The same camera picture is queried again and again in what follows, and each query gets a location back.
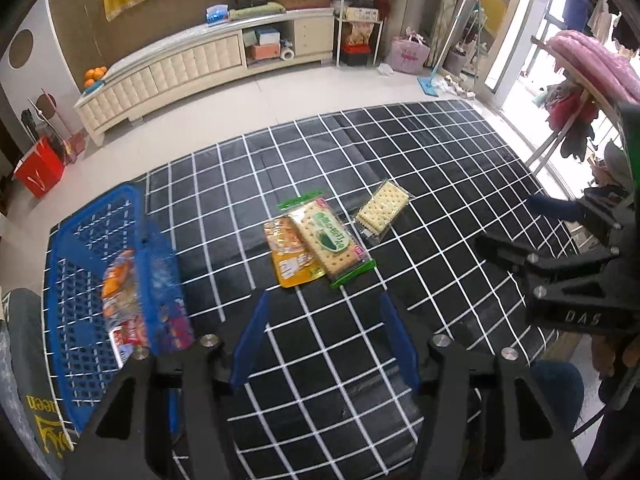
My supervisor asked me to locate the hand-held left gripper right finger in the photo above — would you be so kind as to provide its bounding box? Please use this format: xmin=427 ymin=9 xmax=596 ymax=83
xmin=379 ymin=292 xmax=587 ymax=480

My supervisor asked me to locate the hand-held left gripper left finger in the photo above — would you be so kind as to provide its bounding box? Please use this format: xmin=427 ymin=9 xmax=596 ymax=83
xmin=65 ymin=290 xmax=273 ymax=480

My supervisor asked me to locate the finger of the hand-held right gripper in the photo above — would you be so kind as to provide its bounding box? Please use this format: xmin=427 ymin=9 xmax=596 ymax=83
xmin=472 ymin=232 xmax=623 ymax=335
xmin=526 ymin=194 xmax=626 ymax=233

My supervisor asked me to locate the magenta snack packet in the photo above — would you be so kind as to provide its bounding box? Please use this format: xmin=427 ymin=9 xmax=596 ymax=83
xmin=160 ymin=297 xmax=196 ymax=353

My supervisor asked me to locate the yellow orange snack packet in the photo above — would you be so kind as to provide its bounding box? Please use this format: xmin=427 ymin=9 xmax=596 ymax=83
xmin=263 ymin=217 xmax=327 ymax=289

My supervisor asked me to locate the red orange snack packet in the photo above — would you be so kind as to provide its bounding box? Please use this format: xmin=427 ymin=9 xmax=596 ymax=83
xmin=107 ymin=317 xmax=151 ymax=368

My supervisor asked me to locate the green cracker packet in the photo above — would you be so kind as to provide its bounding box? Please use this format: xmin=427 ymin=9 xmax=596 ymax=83
xmin=277 ymin=189 xmax=377 ymax=289

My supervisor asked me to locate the clear cracker packet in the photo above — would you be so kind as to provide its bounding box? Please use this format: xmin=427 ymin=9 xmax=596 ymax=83
xmin=354 ymin=179 xmax=415 ymax=241

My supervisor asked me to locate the blue plastic basket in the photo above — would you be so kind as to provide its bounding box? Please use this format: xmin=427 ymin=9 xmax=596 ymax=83
xmin=42 ymin=182 xmax=193 ymax=436

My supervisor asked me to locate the metal drying rack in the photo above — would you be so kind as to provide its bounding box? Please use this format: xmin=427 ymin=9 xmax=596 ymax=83
xmin=522 ymin=35 xmax=626 ymax=177

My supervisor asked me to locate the blue round stool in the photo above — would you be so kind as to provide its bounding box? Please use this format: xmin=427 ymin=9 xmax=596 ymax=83
xmin=530 ymin=360 xmax=586 ymax=433

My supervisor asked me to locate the pink quilt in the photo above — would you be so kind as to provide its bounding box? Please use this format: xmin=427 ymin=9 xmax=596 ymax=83
xmin=547 ymin=29 xmax=640 ymax=107

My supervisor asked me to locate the black white-grid cloth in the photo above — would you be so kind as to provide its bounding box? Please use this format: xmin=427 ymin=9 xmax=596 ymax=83
xmin=47 ymin=99 xmax=581 ymax=480

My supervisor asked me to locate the flat mop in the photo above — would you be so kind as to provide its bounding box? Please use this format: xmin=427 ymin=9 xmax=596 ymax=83
xmin=417 ymin=0 xmax=483 ymax=97

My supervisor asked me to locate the pink bag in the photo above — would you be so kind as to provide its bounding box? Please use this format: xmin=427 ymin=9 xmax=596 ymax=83
xmin=389 ymin=27 xmax=432 ymax=77

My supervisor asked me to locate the grey cushion yellow print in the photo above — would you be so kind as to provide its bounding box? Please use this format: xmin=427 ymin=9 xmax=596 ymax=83
xmin=0 ymin=287 xmax=68 ymax=480

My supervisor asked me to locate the red paper bag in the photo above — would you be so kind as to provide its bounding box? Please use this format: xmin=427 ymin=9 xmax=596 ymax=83
xmin=13 ymin=136 xmax=68 ymax=200

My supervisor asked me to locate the white shelf rack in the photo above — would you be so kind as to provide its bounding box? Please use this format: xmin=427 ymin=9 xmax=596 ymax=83
xmin=321 ymin=0 xmax=396 ymax=68

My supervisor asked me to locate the cream padded cabinet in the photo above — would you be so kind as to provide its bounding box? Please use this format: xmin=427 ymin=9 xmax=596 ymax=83
xmin=74 ymin=7 xmax=337 ymax=148

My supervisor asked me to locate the pile of oranges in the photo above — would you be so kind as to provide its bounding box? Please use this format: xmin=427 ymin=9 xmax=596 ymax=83
xmin=82 ymin=66 xmax=110 ymax=90

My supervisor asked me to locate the green folded cloth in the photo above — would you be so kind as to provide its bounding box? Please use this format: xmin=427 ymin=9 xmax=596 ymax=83
xmin=229 ymin=2 xmax=287 ymax=23

